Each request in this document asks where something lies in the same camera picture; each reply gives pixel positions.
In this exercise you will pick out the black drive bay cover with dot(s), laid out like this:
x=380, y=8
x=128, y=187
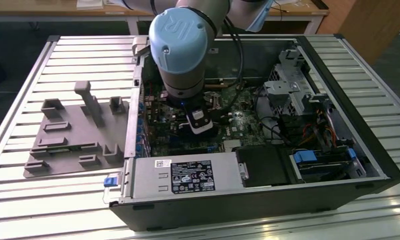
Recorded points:
x=266, y=165

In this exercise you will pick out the wooden cabinet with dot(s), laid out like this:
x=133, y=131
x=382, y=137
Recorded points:
x=369, y=25

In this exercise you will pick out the blue case latch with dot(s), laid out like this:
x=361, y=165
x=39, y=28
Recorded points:
x=110, y=181

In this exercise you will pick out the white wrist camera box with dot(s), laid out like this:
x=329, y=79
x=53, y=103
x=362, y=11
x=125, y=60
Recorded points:
x=200, y=122

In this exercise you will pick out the black PC case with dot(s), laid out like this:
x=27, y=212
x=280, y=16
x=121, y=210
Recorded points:
x=220, y=215

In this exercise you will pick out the blue disk carrier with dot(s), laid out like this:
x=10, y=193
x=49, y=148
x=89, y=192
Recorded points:
x=302, y=157

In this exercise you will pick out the small blue clip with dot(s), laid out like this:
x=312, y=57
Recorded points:
x=350, y=153

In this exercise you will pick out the grey power supply unit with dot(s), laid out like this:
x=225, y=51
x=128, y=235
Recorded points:
x=146, y=180

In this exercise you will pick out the CPU socket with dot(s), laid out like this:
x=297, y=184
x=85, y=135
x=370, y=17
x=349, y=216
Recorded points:
x=210, y=100

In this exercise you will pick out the wooden desk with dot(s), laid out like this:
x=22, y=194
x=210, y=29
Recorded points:
x=53, y=12

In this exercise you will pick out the small silver heatsink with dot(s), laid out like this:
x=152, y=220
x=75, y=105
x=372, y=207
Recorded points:
x=232, y=144

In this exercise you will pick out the metal disk bay cage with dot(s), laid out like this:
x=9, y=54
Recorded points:
x=286, y=87

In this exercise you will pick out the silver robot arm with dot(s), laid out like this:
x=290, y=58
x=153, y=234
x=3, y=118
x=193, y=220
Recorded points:
x=180, y=37

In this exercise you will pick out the green motherboard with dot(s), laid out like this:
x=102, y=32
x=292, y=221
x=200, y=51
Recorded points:
x=242, y=122

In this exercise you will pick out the grey parts rack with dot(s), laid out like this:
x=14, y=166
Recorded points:
x=69, y=120

